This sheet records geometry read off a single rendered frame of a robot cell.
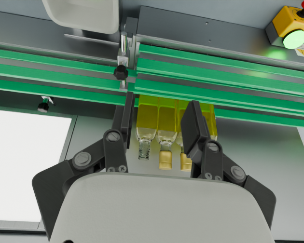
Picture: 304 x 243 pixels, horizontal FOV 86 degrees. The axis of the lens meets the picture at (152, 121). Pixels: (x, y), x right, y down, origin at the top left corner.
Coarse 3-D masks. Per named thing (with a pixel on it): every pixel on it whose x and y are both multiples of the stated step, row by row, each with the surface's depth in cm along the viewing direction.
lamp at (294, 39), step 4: (300, 28) 41; (292, 32) 41; (296, 32) 41; (300, 32) 41; (284, 36) 43; (288, 36) 42; (292, 36) 41; (296, 36) 41; (300, 36) 40; (284, 40) 43; (288, 40) 42; (292, 40) 41; (296, 40) 41; (300, 40) 41; (284, 44) 44; (288, 44) 42; (292, 44) 42; (296, 44) 42; (300, 44) 42; (288, 48) 44; (292, 48) 43
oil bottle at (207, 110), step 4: (200, 104) 49; (204, 104) 49; (208, 104) 49; (212, 104) 50; (204, 108) 49; (208, 108) 49; (212, 108) 49; (204, 112) 48; (208, 112) 48; (212, 112) 48; (208, 116) 48; (212, 116) 48; (208, 120) 47; (212, 120) 47; (208, 124) 46; (212, 124) 46; (208, 128) 46; (212, 128) 46; (216, 128) 46; (212, 132) 45; (216, 132) 46; (212, 136) 45; (216, 136) 45; (216, 140) 45
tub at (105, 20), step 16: (48, 0) 38; (64, 0) 43; (80, 0) 43; (96, 0) 43; (112, 0) 43; (64, 16) 42; (80, 16) 43; (96, 16) 44; (112, 16) 45; (112, 32) 43
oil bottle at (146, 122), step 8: (144, 96) 47; (152, 96) 48; (144, 104) 46; (152, 104) 46; (144, 112) 45; (152, 112) 45; (144, 120) 44; (152, 120) 44; (136, 128) 43; (144, 128) 43; (152, 128) 43; (136, 136) 44; (144, 136) 42; (152, 136) 43
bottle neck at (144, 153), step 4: (140, 140) 43; (144, 140) 43; (148, 140) 43; (140, 144) 43; (144, 144) 42; (148, 144) 43; (140, 148) 42; (144, 148) 42; (148, 148) 42; (140, 152) 42; (144, 152) 41; (148, 152) 42; (140, 156) 41; (144, 156) 41; (148, 156) 42
